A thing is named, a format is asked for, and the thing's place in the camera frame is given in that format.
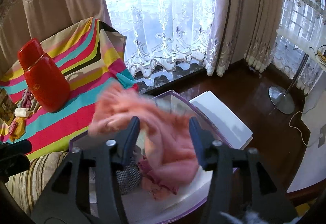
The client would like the purple cardboard box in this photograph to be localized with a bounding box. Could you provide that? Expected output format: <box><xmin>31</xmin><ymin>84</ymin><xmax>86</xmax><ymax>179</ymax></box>
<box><xmin>69</xmin><ymin>90</ymin><xmax>240</xmax><ymax>217</ymax></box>

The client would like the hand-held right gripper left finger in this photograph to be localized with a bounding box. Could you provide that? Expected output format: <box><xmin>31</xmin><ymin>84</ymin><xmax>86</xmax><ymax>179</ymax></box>
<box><xmin>31</xmin><ymin>116</ymin><xmax>140</xmax><ymax>224</ymax></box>

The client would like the black white checked cloth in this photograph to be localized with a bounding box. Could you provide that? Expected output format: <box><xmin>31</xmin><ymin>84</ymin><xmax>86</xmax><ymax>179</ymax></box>
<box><xmin>116</xmin><ymin>158</ymin><xmax>143</xmax><ymax>195</ymax></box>

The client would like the white box lid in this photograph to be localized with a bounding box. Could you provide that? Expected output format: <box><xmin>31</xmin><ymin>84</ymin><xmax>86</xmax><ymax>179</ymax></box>
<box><xmin>190</xmin><ymin>90</ymin><xmax>254</xmax><ymax>149</ymax></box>

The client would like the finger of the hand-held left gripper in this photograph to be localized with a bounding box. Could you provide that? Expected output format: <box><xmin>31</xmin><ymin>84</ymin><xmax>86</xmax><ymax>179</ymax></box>
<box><xmin>0</xmin><ymin>139</ymin><xmax>33</xmax><ymax>156</ymax></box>
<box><xmin>0</xmin><ymin>154</ymin><xmax>30</xmax><ymax>177</ymax></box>

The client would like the small white cloth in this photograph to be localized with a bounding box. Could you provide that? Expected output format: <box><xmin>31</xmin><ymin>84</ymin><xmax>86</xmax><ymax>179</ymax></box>
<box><xmin>14</xmin><ymin>107</ymin><xmax>33</xmax><ymax>118</ymax></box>

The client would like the mauve embroidered curtain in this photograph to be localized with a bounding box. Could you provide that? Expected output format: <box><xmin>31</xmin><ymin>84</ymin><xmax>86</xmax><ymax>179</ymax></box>
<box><xmin>205</xmin><ymin>0</ymin><xmax>246</xmax><ymax>77</ymax></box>

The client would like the small patterned cloth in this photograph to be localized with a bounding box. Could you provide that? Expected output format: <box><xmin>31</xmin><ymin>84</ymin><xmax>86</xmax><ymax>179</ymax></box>
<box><xmin>17</xmin><ymin>88</ymin><xmax>40</xmax><ymax>112</ymax></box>

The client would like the pink fleece cloth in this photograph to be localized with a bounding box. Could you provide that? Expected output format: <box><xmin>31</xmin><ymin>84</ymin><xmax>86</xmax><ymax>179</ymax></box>
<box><xmin>89</xmin><ymin>84</ymin><xmax>204</xmax><ymax>186</ymax></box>
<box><xmin>141</xmin><ymin>173</ymin><xmax>179</xmax><ymax>200</ymax></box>

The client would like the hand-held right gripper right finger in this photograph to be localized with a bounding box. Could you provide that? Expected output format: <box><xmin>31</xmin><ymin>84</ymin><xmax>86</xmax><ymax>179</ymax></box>
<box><xmin>189</xmin><ymin>116</ymin><xmax>298</xmax><ymax>224</ymax></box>

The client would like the white lace window curtain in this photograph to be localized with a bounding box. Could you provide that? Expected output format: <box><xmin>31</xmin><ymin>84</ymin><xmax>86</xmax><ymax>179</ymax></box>
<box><xmin>271</xmin><ymin>0</ymin><xmax>326</xmax><ymax>95</ymax></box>

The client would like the dark stone window sill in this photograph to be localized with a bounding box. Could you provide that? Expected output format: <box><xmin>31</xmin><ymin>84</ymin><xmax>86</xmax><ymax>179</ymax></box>
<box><xmin>127</xmin><ymin>57</ymin><xmax>207</xmax><ymax>92</ymax></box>

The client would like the striped beige cushion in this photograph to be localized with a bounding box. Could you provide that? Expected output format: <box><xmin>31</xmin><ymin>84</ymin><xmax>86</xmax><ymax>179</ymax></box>
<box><xmin>5</xmin><ymin>150</ymin><xmax>72</xmax><ymax>217</ymax></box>

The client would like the multicoloured striped cloth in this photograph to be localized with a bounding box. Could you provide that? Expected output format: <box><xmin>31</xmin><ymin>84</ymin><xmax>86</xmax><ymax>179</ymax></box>
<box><xmin>0</xmin><ymin>17</ymin><xmax>139</xmax><ymax>161</ymax></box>

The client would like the grey fluffy cloth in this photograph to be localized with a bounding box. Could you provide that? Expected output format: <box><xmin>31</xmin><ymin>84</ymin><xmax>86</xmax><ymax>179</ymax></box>
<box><xmin>220</xmin><ymin>210</ymin><xmax>265</xmax><ymax>224</ymax></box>

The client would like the floor lamp with metal base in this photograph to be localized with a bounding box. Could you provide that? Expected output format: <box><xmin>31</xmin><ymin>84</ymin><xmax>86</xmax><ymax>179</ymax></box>
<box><xmin>269</xmin><ymin>26</ymin><xmax>326</xmax><ymax>115</ymax></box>

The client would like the pleated beige curtain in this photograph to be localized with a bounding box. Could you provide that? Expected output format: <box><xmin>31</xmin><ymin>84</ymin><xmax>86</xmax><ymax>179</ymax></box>
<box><xmin>243</xmin><ymin>0</ymin><xmax>284</xmax><ymax>73</ymax></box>

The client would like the white cable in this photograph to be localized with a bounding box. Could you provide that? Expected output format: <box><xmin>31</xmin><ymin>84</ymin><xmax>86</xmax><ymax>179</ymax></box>
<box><xmin>289</xmin><ymin>104</ymin><xmax>321</xmax><ymax>148</ymax></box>

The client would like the red thermos flask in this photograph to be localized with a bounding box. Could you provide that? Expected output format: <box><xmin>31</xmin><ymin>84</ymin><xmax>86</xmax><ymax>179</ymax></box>
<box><xmin>17</xmin><ymin>38</ymin><xmax>71</xmax><ymax>113</ymax></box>

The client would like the white furniture panel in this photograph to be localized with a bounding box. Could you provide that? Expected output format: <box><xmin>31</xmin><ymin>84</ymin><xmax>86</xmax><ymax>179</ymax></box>
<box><xmin>288</xmin><ymin>92</ymin><xmax>326</xmax><ymax>194</ymax></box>

